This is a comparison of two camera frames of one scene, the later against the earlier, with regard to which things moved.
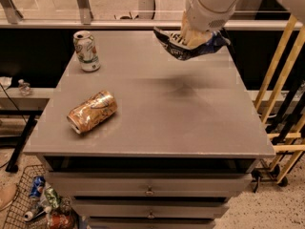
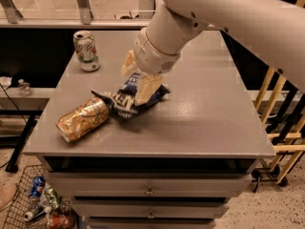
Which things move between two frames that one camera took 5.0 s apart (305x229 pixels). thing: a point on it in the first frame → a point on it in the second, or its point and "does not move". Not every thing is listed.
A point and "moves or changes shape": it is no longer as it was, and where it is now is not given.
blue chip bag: x=181 y=51 → x=125 y=100
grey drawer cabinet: x=182 y=142 does not move
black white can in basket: x=34 y=213 does not move
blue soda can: x=37 y=182 does not move
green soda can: x=52 y=197 does not move
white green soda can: x=87 y=52 does not move
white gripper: x=208 y=16 → x=152 y=58
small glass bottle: x=24 y=87 does not move
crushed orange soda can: x=92 y=112 moves or changes shape
